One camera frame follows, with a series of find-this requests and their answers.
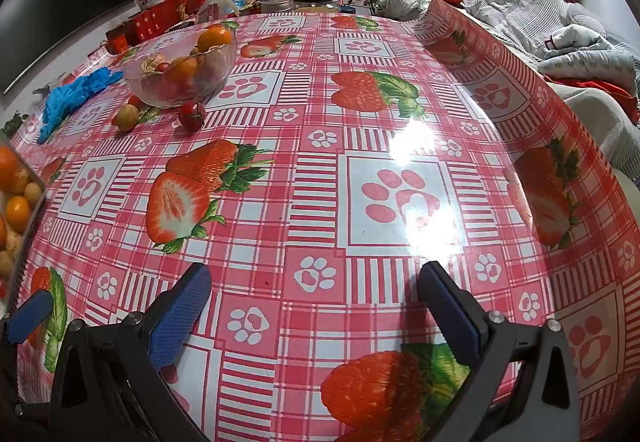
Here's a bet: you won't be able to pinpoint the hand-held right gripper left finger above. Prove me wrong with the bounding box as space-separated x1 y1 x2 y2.
49 263 212 442

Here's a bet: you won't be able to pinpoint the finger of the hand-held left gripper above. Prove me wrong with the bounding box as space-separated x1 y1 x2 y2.
6 290 54 345

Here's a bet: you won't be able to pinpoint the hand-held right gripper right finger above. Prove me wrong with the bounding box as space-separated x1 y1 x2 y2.
419 262 582 442

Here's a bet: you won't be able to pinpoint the shallow white cardboard tray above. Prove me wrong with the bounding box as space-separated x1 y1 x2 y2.
0 132 47 318

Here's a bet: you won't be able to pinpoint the green potted plant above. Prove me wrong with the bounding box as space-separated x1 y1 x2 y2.
0 111 30 138

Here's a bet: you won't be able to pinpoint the clear glass bowl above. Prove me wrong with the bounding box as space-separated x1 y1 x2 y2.
122 24 238 109

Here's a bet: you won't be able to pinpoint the blue disposable gloves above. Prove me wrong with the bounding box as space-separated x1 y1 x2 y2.
36 68 125 144

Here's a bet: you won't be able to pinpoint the white green patterned quilt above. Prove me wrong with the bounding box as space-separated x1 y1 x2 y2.
537 24 640 95

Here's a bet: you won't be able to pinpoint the stack of red gift boxes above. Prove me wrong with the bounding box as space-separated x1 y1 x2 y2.
105 0 208 55

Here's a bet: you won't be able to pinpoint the clear plastic bag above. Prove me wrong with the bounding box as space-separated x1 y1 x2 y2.
197 0 241 23

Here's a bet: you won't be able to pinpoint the grey striped blanket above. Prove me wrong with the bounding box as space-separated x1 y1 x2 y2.
447 0 640 73

